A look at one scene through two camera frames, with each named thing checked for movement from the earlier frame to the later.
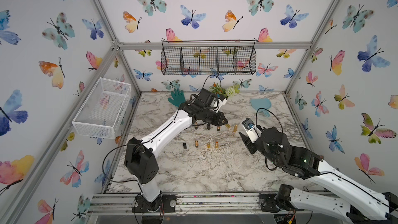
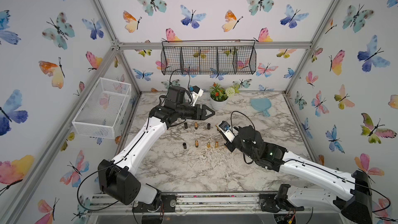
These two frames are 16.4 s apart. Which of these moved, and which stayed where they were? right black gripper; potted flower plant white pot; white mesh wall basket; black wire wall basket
Moved: right black gripper
Stayed: black wire wall basket; white mesh wall basket; potted flower plant white pot
